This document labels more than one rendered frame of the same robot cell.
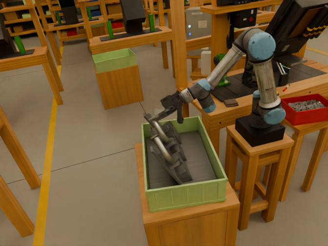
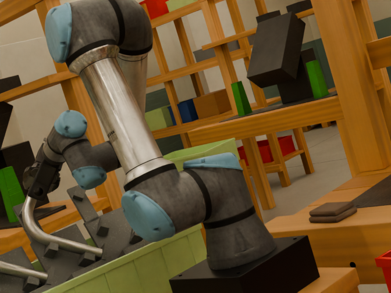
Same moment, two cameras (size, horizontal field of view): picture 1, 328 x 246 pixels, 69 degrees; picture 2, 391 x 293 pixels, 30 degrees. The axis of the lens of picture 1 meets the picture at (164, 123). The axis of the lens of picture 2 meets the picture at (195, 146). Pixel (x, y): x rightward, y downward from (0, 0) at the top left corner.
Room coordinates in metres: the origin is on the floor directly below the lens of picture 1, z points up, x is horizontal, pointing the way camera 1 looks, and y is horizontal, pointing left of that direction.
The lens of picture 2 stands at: (0.51, -1.94, 1.35)
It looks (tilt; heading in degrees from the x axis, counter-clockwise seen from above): 6 degrees down; 60
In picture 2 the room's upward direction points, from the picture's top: 17 degrees counter-clockwise
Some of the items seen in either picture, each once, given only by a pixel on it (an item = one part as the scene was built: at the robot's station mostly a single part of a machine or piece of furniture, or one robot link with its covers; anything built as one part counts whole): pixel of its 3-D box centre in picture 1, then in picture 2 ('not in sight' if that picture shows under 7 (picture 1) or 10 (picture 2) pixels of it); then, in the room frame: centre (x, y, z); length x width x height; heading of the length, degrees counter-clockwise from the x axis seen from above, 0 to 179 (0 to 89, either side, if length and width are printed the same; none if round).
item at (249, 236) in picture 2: (260, 115); (235, 234); (1.30, -0.64, 0.99); 0.15 x 0.15 x 0.10
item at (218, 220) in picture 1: (181, 208); not in sight; (1.11, -0.06, 0.39); 0.68 x 0.52 x 0.79; 6
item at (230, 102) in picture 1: (231, 102); (331, 211); (1.64, -0.55, 0.91); 0.10 x 0.08 x 0.03; 93
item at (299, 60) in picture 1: (281, 56); not in sight; (1.98, -1.08, 1.11); 0.39 x 0.16 x 0.03; 16
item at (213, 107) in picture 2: not in sight; (182, 95); (4.58, 5.02, 1.13); 2.48 x 0.54 x 2.27; 105
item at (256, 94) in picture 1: (262, 100); (214, 184); (1.29, -0.63, 1.11); 0.13 x 0.12 x 0.14; 179
